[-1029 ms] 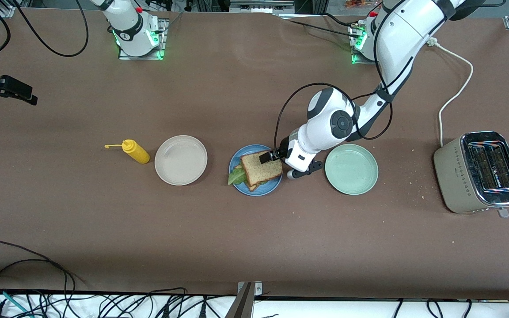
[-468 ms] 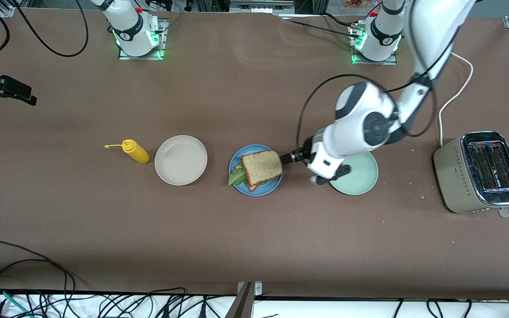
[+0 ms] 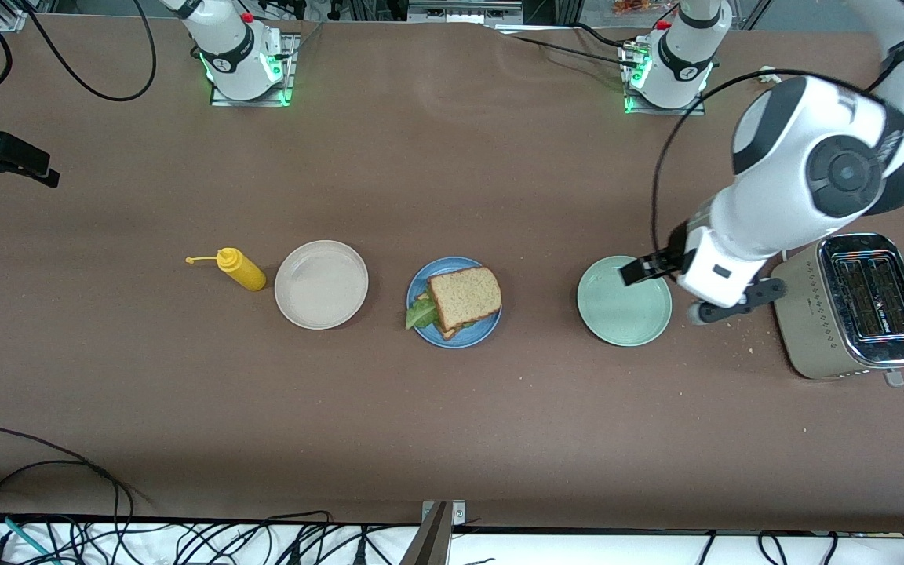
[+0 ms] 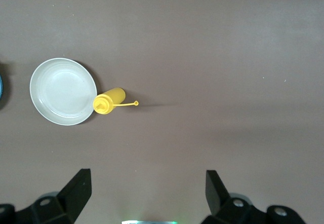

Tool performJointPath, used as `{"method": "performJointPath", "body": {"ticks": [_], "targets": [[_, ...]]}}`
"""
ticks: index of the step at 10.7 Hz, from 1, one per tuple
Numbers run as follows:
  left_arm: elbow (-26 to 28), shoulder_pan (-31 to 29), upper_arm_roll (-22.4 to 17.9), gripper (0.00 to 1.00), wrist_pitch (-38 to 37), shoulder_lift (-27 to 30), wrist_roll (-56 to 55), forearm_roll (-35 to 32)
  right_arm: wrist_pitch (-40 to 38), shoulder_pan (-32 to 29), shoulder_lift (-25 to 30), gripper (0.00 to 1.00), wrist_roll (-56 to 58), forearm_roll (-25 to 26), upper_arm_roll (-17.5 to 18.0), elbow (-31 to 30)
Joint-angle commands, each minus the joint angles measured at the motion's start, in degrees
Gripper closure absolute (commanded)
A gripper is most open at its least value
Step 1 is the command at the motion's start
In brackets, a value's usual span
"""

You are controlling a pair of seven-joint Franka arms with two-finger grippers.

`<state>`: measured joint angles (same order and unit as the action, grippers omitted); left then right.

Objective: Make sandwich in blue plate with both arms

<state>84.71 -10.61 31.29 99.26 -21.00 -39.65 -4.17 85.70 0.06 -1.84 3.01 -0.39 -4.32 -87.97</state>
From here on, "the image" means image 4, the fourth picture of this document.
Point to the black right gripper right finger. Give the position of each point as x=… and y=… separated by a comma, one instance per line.
x=217, y=201

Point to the yellow squeeze bottle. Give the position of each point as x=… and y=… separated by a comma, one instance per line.
x=114, y=96

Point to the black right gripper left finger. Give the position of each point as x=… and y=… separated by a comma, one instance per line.
x=76, y=196

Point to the beige round plate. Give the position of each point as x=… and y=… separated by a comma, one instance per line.
x=63, y=92

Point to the blue round plate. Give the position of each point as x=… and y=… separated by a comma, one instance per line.
x=1, y=88

